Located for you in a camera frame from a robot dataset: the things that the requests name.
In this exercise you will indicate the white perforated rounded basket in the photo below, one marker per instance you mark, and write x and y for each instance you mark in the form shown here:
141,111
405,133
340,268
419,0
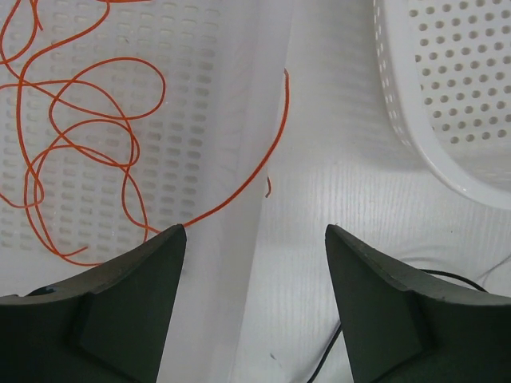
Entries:
444,68

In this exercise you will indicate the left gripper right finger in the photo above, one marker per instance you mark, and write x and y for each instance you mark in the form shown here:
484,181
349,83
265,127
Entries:
401,324

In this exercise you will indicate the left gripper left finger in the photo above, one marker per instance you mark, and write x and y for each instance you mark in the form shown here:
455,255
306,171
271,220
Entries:
106,324

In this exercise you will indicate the clear white rectangular basket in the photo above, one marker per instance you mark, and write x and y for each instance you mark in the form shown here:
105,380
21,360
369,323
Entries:
122,118

